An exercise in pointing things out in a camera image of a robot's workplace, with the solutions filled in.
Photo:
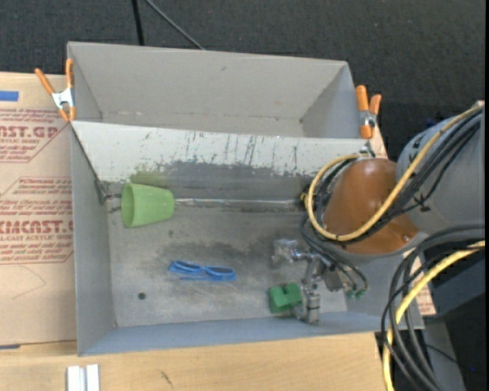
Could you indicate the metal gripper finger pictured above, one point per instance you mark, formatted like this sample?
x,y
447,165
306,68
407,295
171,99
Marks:
x,y
286,249
312,306

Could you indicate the green notched block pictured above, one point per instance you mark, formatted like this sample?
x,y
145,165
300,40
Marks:
x,y
283,298

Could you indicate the grey metal bin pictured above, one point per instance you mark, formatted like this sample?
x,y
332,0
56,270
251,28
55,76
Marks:
x,y
212,234

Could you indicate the blue sunglasses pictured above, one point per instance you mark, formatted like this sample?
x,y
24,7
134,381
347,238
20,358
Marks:
x,y
205,271

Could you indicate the light green plastic cup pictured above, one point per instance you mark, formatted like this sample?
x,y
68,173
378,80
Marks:
x,y
146,205

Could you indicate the brown cardboard board red print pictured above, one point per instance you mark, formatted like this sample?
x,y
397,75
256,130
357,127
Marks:
x,y
32,218

